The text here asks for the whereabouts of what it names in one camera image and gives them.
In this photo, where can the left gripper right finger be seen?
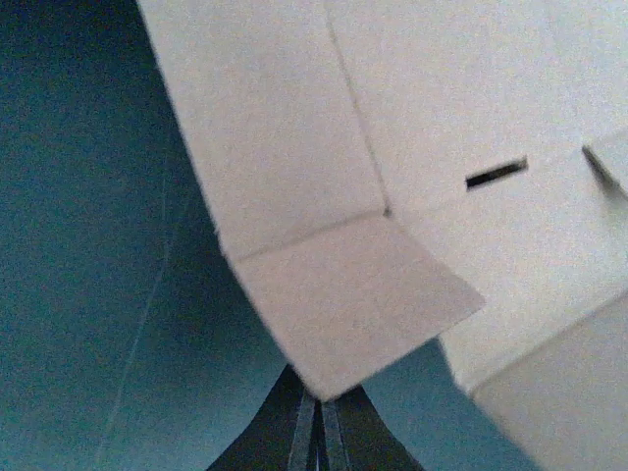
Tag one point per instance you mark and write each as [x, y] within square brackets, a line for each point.
[355, 437]

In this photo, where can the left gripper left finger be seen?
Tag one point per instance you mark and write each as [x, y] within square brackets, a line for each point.
[280, 437]

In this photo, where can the cardboard box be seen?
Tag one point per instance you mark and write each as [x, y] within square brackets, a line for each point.
[383, 173]

